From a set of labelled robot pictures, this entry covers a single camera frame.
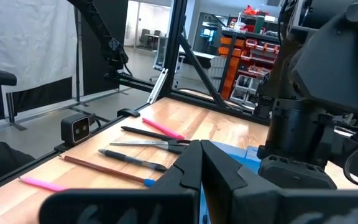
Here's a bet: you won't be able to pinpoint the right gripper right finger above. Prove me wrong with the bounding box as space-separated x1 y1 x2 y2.
200 139 358 224

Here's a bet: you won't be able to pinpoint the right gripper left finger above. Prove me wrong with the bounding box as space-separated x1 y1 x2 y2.
39 139 203 224

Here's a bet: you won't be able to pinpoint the black-handled scissors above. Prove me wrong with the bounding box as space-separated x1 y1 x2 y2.
109 138 192 155

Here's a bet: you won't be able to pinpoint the pink pen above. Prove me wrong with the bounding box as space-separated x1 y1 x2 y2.
141 117 185 140

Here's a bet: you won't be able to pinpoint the black rubber-grip gel pen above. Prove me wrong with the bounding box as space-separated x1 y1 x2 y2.
98 148 168 173

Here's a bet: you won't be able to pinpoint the brown pencil blue eraser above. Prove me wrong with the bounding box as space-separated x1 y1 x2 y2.
59 154 157 188

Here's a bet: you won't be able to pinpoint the pink pencil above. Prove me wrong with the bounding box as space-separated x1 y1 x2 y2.
19 176 70 192

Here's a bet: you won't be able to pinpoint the blue translucent supply box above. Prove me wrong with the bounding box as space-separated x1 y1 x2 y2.
209 140 262 175

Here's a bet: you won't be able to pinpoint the storage shelf with bins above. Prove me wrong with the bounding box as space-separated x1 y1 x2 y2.
208 5 282 104

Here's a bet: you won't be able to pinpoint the white backdrop sheet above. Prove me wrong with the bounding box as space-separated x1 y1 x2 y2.
0 0 79 94

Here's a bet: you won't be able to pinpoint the black table-level camera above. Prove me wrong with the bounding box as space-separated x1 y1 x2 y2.
60 113 91 146

